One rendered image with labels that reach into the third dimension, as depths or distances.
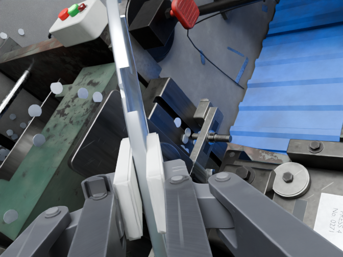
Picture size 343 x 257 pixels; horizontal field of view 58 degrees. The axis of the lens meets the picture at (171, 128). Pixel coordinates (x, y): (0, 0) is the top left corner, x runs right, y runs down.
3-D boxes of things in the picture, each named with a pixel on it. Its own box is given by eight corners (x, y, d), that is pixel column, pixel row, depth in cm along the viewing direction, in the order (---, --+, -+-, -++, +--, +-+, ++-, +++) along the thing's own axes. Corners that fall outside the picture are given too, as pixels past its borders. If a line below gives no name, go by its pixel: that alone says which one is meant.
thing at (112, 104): (27, 156, 51) (70, 166, 42) (70, 90, 57) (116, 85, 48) (124, 212, 67) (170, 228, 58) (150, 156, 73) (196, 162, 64)
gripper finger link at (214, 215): (167, 207, 12) (243, 192, 12) (161, 161, 17) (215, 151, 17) (174, 240, 12) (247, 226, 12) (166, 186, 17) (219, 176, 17)
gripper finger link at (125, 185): (143, 239, 14) (127, 242, 14) (141, 178, 21) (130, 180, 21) (129, 179, 13) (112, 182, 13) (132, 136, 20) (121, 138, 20)
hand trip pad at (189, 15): (147, 13, 65) (174, 5, 60) (158, -6, 68) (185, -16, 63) (165, 37, 70) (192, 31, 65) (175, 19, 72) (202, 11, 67)
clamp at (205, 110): (175, 157, 71) (213, 161, 64) (201, 98, 77) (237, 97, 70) (189, 169, 75) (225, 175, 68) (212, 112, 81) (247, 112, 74)
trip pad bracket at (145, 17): (95, 40, 75) (151, 25, 62) (113, 12, 79) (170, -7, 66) (112, 57, 79) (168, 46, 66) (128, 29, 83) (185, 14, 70)
